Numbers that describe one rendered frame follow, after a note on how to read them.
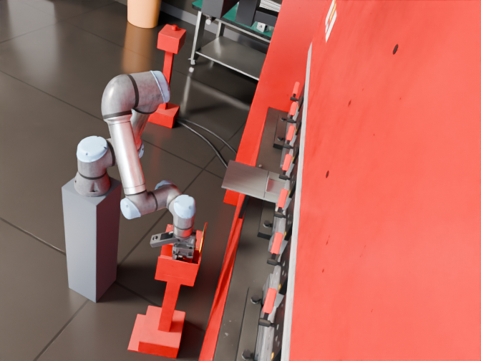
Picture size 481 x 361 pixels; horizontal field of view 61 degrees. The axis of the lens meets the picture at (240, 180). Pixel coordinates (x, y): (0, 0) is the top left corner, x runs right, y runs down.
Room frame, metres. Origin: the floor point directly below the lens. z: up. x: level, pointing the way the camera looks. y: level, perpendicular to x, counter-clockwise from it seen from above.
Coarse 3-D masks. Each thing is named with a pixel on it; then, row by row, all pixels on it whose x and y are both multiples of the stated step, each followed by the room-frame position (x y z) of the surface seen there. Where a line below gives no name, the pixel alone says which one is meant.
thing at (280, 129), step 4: (280, 116) 2.06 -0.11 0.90; (284, 116) 2.08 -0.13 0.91; (280, 120) 2.02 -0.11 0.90; (276, 124) 2.01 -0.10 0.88; (280, 124) 1.98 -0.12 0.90; (284, 124) 1.99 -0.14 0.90; (276, 128) 1.93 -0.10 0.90; (280, 128) 1.94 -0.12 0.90; (284, 128) 1.95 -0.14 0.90; (276, 132) 1.89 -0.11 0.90; (280, 132) 1.90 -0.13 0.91; (284, 132) 1.92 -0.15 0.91; (276, 136) 1.85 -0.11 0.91; (284, 136) 1.88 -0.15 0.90; (276, 140) 1.81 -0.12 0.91; (284, 140) 1.84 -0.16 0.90; (276, 144) 1.79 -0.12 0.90; (280, 144) 1.79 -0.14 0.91; (280, 148) 1.79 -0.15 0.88
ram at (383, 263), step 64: (384, 0) 1.00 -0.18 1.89; (448, 0) 0.64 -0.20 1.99; (320, 64) 1.57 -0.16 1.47; (384, 64) 0.78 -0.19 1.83; (448, 64) 0.53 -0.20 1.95; (320, 128) 1.08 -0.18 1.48; (384, 128) 0.61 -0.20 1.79; (448, 128) 0.44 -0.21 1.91; (320, 192) 0.77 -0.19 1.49; (384, 192) 0.48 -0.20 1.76; (448, 192) 0.36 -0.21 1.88; (320, 256) 0.57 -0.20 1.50; (384, 256) 0.38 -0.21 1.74; (448, 256) 0.29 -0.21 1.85; (320, 320) 0.42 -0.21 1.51; (384, 320) 0.30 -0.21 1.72; (448, 320) 0.24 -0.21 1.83
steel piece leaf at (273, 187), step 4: (268, 176) 1.36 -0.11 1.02; (268, 180) 1.36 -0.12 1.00; (272, 180) 1.36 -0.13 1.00; (268, 184) 1.33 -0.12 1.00; (272, 184) 1.34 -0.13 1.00; (276, 184) 1.35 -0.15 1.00; (280, 184) 1.36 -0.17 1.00; (284, 184) 1.37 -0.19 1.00; (268, 188) 1.31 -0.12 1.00; (272, 188) 1.31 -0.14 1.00; (276, 188) 1.32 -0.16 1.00; (280, 188) 1.33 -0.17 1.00; (268, 192) 1.29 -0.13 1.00; (272, 192) 1.29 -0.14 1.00; (276, 192) 1.30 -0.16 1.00; (280, 192) 1.31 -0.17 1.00
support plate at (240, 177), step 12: (228, 168) 1.36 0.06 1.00; (240, 168) 1.38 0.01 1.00; (252, 168) 1.40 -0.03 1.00; (228, 180) 1.28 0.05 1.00; (240, 180) 1.30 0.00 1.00; (252, 180) 1.33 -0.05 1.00; (264, 180) 1.35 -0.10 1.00; (276, 180) 1.38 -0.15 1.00; (240, 192) 1.24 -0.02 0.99; (252, 192) 1.26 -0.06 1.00
